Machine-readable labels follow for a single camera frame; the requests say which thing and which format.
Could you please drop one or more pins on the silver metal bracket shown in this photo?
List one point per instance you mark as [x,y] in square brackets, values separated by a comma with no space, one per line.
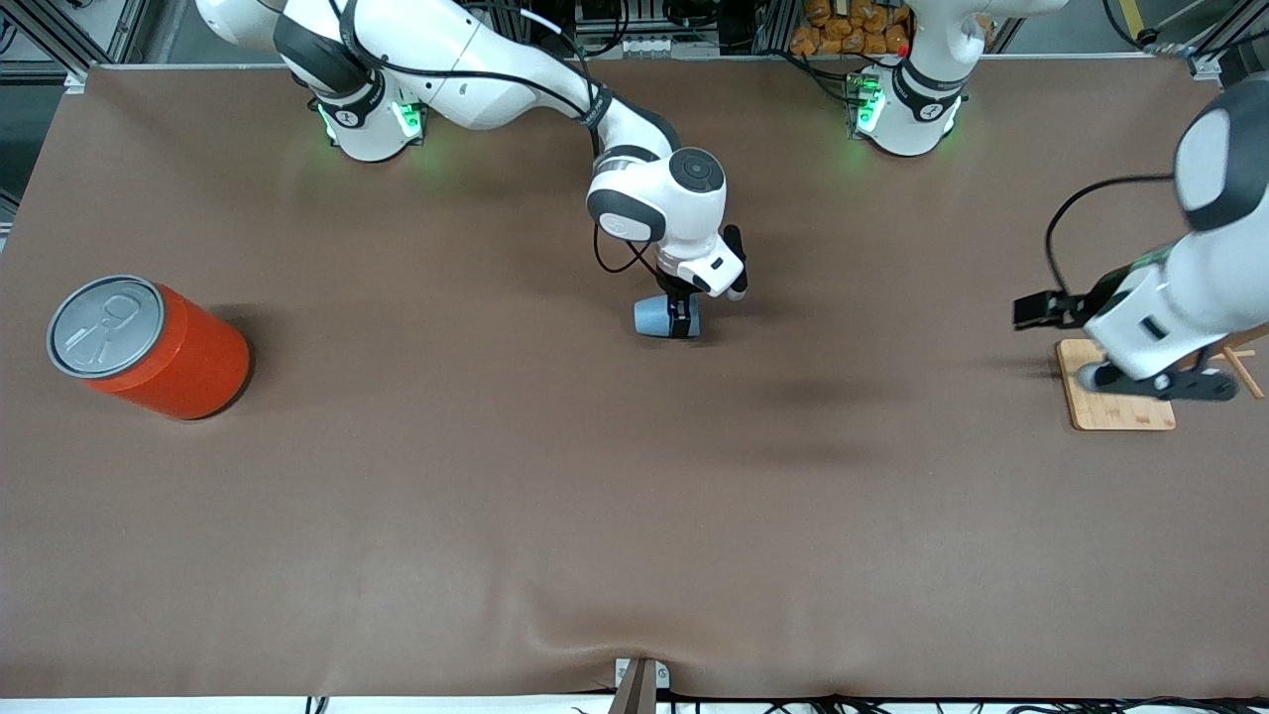
[662,677]

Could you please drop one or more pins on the white power strip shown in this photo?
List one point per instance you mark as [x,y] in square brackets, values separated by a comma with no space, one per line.
[654,46]

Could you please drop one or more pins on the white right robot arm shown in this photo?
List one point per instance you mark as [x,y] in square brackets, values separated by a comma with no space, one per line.
[456,59]

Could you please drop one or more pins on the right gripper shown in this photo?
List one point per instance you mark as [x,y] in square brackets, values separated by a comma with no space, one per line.
[679,294]

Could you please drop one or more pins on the light blue plastic cup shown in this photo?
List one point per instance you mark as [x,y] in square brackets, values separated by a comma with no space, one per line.
[650,317]

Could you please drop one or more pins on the wooden mug tree rack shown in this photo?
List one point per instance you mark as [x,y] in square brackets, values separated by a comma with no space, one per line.
[1120,416]

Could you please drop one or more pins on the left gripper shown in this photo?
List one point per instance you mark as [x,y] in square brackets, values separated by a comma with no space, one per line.
[1096,297]

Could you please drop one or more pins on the aluminium frame profile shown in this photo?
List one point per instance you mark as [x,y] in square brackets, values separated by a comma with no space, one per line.
[50,35]
[1205,61]

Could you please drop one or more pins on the brown wooden strip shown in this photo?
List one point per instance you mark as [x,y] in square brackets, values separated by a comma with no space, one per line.
[634,694]

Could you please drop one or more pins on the orange packets pile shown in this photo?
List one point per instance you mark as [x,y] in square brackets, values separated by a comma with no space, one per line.
[843,30]

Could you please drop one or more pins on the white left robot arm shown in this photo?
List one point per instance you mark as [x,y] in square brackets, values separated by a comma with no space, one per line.
[912,109]

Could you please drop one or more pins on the brown table mat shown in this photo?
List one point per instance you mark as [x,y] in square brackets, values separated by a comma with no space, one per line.
[634,496]

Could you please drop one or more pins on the orange can with grey lid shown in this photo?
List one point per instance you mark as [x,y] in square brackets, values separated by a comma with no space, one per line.
[149,347]

